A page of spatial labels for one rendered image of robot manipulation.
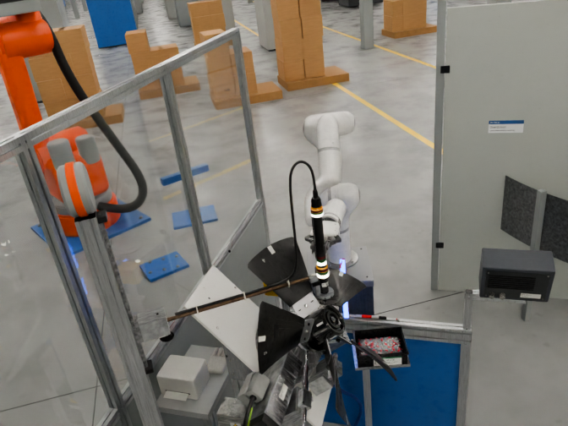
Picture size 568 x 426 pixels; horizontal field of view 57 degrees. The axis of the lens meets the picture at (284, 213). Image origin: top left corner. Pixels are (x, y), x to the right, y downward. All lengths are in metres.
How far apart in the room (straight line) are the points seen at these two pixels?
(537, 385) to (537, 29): 2.04
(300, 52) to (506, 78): 6.81
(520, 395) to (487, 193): 1.27
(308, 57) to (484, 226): 6.74
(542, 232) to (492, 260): 1.38
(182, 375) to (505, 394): 1.96
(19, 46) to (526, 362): 4.69
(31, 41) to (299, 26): 5.59
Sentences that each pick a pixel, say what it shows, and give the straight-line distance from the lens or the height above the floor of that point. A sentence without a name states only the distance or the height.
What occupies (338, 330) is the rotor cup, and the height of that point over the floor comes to 1.19.
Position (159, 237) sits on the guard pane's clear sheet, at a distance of 2.23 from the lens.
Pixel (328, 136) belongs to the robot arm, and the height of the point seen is 1.74.
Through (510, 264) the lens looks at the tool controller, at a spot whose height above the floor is 1.23.
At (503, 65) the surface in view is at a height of 1.66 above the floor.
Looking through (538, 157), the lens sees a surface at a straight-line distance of 3.63.
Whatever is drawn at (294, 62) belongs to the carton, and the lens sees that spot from 9.91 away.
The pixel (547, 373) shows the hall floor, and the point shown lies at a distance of 3.60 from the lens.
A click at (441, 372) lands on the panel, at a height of 0.58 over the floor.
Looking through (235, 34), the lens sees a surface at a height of 2.03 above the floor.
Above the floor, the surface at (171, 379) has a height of 0.96.
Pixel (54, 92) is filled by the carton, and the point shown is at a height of 0.66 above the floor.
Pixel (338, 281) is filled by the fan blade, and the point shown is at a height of 1.19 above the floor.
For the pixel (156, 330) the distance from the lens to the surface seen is 1.82.
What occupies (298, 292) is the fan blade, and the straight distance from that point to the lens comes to 1.93.
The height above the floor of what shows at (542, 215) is 0.81.
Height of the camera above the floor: 2.44
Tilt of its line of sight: 27 degrees down
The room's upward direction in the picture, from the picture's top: 7 degrees counter-clockwise
